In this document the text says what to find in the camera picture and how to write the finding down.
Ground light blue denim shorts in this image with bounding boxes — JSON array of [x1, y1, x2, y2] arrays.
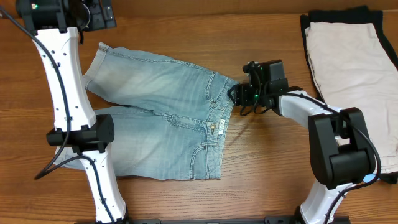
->
[[53, 42, 240, 181]]

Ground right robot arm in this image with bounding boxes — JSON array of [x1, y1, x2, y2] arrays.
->
[[228, 60, 381, 224]]

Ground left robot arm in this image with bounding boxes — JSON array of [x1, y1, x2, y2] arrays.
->
[[16, 0, 130, 223]]

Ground pale pink folded shorts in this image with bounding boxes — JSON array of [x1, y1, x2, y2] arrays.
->
[[305, 22, 397, 173]]

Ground black folded garment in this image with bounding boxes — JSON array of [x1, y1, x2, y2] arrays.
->
[[299, 5, 398, 185]]

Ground light blue cloth scrap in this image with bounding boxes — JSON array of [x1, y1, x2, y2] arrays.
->
[[363, 174, 379, 184]]

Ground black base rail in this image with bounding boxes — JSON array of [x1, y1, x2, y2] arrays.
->
[[74, 215, 351, 224]]

